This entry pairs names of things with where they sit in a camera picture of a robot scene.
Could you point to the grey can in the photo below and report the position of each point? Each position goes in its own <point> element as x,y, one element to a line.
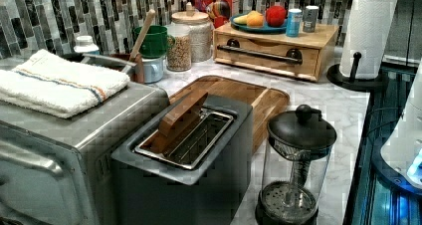
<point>310,18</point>

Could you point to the red apple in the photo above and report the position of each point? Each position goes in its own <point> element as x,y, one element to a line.
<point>276,15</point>

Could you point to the green mug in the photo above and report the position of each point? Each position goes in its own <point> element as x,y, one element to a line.
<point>156,43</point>

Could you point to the wooden drawer box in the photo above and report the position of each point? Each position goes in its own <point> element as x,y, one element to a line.
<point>324,39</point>

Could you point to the metal pot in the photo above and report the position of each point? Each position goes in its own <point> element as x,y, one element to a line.
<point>129,68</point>

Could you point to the white bottle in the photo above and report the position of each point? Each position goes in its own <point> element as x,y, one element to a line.
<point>86,45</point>

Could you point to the teal plate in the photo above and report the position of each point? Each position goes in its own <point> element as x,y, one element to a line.
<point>265,29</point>

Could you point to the wooden cutting board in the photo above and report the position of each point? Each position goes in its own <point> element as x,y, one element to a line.
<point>266,102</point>

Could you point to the light blue mug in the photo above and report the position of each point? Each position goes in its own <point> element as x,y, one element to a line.
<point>153,70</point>

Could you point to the yellow green fruit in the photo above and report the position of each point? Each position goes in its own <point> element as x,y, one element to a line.
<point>241,20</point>

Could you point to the orange fruit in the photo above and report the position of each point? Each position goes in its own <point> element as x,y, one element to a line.
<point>255,19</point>

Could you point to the red cereal box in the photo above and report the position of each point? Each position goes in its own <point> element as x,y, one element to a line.
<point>219,11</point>

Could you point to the dark grey toaster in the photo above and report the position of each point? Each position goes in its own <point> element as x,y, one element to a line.
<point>151,190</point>

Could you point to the stainless toaster oven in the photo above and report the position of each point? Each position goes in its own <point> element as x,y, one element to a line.
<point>57,171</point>

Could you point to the white striped towel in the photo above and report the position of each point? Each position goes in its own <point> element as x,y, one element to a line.
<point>50,84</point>

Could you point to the wooden drawer front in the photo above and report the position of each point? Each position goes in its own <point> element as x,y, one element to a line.
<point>308,70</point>

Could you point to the paper towel roll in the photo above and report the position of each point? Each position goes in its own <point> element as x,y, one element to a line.
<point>366,33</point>

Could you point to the black paper towel holder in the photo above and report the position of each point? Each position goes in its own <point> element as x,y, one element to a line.
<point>352,83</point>

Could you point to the black french press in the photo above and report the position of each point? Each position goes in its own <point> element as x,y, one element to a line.
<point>296,160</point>

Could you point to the glass jar of grains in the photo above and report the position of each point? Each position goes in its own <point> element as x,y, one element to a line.
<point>179,53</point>

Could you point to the wooden toast slice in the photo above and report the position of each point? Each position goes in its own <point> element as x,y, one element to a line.
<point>185,113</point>

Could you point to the blue can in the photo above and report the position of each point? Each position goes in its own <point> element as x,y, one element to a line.
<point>293,22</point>

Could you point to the glass jar with wooden lid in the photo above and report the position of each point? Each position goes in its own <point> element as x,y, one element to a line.
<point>200,33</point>

